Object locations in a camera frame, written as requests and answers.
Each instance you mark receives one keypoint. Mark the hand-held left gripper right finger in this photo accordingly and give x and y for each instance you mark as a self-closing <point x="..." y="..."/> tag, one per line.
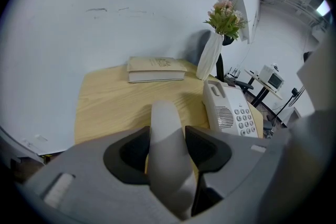
<point x="236" y="160"/>

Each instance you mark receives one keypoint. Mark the black office chair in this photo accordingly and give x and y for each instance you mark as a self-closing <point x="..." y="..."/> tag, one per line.
<point x="220" y="65"/>

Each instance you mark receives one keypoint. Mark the round light wooden table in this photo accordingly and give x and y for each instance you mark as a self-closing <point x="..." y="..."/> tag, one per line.
<point x="265" y="87"/>

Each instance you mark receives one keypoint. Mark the black floor stand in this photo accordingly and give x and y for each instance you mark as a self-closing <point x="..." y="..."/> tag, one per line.
<point x="292" y="98"/>

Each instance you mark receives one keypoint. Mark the white ribbed vase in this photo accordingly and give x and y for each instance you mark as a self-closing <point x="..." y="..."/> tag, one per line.
<point x="210" y="57"/>

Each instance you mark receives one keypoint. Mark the white router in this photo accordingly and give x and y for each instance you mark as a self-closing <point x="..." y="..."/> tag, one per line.
<point x="233" y="74"/>

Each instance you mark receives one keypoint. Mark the white telephone base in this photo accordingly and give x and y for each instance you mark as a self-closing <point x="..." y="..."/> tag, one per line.
<point x="231" y="110"/>

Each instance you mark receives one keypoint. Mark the white microwave oven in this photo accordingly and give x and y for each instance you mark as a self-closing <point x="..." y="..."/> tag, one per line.
<point x="271" y="78"/>

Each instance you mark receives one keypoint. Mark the ceiling light panel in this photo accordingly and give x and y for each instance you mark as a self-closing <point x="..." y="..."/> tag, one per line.
<point x="323" y="8"/>

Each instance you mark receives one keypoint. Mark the pink flower bouquet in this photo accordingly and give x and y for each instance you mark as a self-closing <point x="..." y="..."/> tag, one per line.
<point x="227" y="19"/>

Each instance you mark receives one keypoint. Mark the beige book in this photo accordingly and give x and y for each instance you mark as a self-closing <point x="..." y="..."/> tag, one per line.
<point x="155" y="69"/>

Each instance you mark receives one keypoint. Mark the white ceiling pipes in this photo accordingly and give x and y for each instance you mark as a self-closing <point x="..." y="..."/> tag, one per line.
<point x="288" y="0"/>

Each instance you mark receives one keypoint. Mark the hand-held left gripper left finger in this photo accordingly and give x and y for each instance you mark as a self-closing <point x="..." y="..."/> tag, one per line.
<point x="92" y="186"/>

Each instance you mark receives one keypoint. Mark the white telephone handset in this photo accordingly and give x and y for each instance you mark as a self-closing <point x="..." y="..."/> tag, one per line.
<point x="168" y="154"/>

